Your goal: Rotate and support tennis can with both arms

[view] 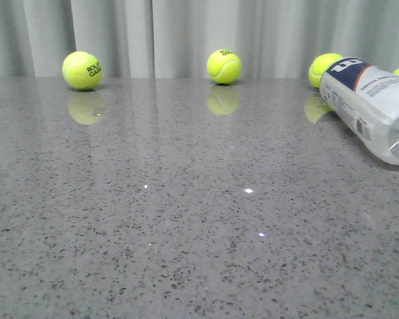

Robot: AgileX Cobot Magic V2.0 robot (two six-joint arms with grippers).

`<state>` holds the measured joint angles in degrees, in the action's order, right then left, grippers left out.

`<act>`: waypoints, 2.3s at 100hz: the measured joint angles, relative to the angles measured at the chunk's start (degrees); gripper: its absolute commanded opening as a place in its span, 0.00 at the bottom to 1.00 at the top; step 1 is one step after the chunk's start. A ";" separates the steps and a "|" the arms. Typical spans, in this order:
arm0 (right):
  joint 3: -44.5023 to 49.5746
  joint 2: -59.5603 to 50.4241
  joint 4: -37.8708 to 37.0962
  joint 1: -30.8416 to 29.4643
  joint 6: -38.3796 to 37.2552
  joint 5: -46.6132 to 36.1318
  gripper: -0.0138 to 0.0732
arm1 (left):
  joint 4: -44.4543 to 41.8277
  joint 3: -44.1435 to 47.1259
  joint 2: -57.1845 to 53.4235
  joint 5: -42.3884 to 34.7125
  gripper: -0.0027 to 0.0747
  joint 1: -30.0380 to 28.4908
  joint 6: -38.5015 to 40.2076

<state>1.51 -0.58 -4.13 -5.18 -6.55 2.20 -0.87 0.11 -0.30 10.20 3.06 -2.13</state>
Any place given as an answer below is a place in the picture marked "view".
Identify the white blue tennis ball can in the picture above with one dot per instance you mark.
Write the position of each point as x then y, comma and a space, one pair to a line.
366, 98

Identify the middle yellow tennis ball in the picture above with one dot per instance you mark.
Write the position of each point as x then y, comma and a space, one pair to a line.
224, 66

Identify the leftmost yellow tennis ball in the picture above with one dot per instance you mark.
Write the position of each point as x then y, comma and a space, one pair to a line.
82, 70

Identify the grey white curtain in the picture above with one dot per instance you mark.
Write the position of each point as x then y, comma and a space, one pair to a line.
173, 39

